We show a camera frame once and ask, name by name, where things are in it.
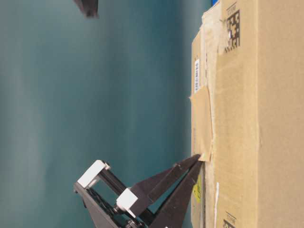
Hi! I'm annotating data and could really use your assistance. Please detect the black gripper white mounts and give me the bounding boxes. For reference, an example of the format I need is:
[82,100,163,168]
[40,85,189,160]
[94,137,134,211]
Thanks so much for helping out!
[74,154,201,228]

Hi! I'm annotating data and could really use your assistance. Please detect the brown tape strip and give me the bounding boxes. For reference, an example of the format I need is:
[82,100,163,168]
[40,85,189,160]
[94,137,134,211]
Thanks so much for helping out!
[190,86,212,162]

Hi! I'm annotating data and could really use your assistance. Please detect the cardboard box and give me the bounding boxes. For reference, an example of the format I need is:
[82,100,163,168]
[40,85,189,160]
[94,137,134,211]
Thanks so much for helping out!
[191,0,304,228]

